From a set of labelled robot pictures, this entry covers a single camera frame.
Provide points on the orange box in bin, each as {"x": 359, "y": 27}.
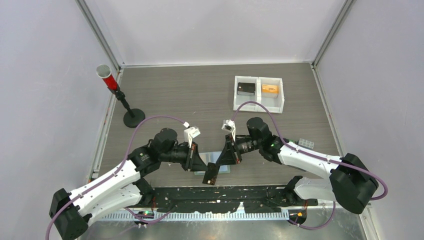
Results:
{"x": 270, "y": 90}

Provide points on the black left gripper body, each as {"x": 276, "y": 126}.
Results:
{"x": 183, "y": 155}

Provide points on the white two-compartment bin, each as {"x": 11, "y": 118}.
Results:
{"x": 273, "y": 105}

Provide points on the red microphone on stand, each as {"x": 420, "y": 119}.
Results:
{"x": 133, "y": 116}

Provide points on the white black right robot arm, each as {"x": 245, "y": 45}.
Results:
{"x": 342, "y": 179}

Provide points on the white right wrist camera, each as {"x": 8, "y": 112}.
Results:
{"x": 229, "y": 127}

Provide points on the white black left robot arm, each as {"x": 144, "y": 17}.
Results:
{"x": 72, "y": 212}

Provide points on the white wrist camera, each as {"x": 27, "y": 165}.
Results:
{"x": 229, "y": 127}
{"x": 190, "y": 133}

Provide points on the grey lego brick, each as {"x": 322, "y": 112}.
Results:
{"x": 306, "y": 143}

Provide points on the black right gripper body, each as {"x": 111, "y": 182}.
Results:
{"x": 245, "y": 144}

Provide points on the green card holder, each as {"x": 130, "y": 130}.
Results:
{"x": 212, "y": 157}

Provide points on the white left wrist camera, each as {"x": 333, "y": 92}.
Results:
{"x": 190, "y": 133}

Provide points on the aluminium front rail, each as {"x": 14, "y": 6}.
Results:
{"x": 285, "y": 213}

